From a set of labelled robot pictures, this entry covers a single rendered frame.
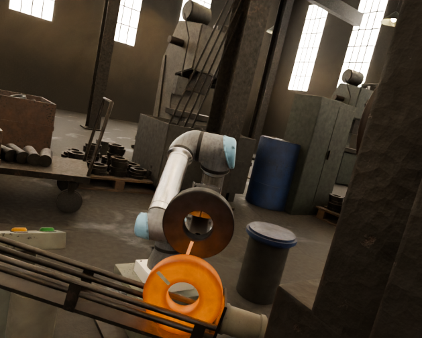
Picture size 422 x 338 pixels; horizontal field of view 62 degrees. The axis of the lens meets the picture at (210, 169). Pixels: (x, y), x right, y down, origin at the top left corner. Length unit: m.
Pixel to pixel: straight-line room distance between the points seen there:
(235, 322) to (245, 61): 3.35
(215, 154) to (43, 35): 11.35
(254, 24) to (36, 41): 9.26
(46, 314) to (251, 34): 3.36
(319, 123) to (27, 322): 3.92
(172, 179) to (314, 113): 3.45
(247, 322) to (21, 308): 0.59
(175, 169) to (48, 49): 11.36
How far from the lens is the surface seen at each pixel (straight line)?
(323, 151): 4.64
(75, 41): 12.56
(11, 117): 4.32
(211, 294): 0.71
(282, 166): 4.41
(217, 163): 1.28
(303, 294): 0.47
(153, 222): 1.05
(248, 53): 3.89
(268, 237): 2.08
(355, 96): 8.73
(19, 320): 1.08
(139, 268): 1.60
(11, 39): 12.32
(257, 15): 3.98
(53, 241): 1.14
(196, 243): 0.77
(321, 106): 4.44
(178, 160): 1.21
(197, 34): 6.18
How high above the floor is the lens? 1.07
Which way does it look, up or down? 10 degrees down
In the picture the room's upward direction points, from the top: 13 degrees clockwise
